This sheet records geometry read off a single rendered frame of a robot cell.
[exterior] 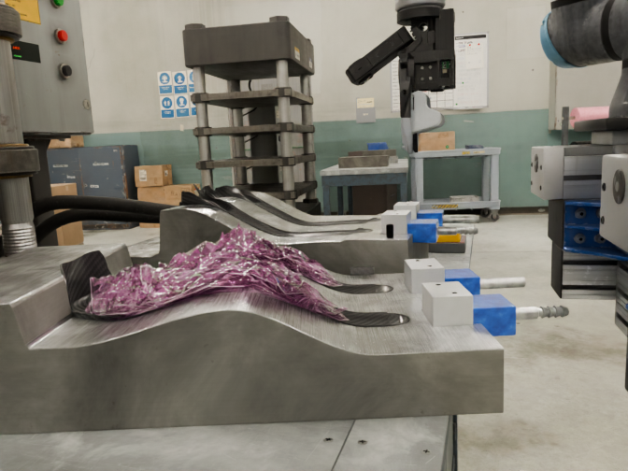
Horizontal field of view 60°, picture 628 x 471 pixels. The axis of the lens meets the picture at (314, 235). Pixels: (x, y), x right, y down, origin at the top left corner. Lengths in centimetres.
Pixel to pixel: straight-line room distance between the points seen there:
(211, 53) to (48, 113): 353
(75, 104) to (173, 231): 72
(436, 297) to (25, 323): 34
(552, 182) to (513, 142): 628
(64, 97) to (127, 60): 674
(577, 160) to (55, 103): 113
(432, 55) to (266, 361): 56
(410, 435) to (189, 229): 50
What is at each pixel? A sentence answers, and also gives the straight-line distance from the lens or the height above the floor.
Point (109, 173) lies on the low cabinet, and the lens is 773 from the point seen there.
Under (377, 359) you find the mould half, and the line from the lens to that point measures 44.
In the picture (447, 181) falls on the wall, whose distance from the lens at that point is 723.
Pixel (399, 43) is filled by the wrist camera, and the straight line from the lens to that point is 88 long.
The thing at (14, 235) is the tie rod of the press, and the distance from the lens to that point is 118.
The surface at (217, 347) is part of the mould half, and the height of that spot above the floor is 87.
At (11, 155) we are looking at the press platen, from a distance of 114.
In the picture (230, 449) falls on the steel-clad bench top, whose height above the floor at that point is 80.
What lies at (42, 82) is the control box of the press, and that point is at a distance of 143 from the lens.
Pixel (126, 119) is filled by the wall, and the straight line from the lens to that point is 817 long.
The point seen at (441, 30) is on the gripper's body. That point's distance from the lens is 88.
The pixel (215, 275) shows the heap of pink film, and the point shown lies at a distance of 49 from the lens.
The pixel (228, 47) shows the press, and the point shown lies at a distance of 484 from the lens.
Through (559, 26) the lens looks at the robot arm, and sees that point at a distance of 119.
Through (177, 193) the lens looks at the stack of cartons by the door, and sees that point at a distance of 747.
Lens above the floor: 102
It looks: 10 degrees down
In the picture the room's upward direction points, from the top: 3 degrees counter-clockwise
